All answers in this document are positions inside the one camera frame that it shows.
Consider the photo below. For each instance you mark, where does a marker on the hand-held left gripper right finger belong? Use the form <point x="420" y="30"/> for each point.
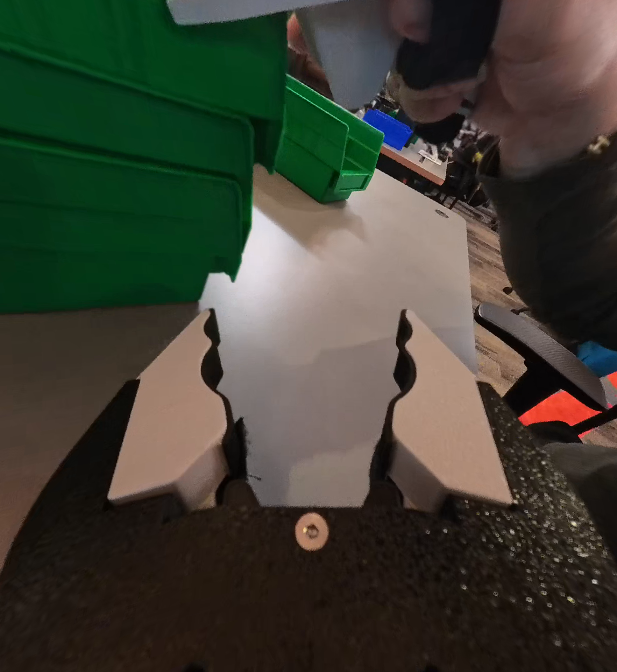
<point x="445" y="430"/>

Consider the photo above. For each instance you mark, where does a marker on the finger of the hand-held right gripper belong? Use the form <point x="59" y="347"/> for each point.
<point x="224" y="9"/>
<point x="350" y="52"/>

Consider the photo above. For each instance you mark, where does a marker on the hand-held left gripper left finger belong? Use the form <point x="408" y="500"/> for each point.
<point x="172" y="430"/>

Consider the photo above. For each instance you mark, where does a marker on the green plastic bin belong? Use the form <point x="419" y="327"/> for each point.
<point x="313" y="147"/>
<point x="104" y="183"/>

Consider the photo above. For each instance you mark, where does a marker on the blue plastic bin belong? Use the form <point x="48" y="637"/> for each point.
<point x="390" y="126"/>

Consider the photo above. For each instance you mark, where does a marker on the orange red cloth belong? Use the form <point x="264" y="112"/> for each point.
<point x="560" y="409"/>

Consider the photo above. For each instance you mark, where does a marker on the black chair armrest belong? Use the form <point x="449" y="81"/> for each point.
<point x="550" y="351"/>

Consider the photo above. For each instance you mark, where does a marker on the person's leg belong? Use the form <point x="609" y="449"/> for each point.
<point x="607" y="504"/>

